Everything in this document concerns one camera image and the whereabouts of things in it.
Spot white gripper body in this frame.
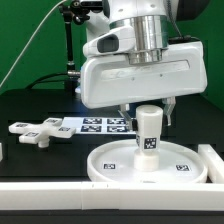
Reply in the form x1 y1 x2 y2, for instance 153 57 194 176
81 41 207 108

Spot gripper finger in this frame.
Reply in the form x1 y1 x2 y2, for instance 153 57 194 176
162 97 176 126
118 104 138 131

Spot white round table top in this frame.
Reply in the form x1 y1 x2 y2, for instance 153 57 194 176
87 139 208 183

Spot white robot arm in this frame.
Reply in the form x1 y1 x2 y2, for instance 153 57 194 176
81 0 211 131

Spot white marker sheet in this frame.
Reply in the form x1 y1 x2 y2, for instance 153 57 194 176
62 117 135 135

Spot white right fence bar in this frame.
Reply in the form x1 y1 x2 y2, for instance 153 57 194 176
198 144 224 184

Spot white fence bar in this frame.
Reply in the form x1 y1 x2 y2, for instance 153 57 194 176
0 143 3 162
198 144 224 184
0 182 224 211

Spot white front fence bar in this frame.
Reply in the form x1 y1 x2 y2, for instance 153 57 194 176
0 182 224 211

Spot white cross-shaped table base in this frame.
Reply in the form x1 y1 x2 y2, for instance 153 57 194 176
8 118 76 148

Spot white left fence bar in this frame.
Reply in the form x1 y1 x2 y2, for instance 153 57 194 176
0 143 3 162

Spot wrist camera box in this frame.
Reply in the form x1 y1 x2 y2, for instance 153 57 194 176
83 26 136 57

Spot black cable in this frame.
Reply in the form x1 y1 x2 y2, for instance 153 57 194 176
25 72 71 90

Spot black camera on mount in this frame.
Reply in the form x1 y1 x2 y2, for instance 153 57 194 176
72 0 103 10

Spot white cable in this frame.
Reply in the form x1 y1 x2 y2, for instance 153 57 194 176
0 0 68 88

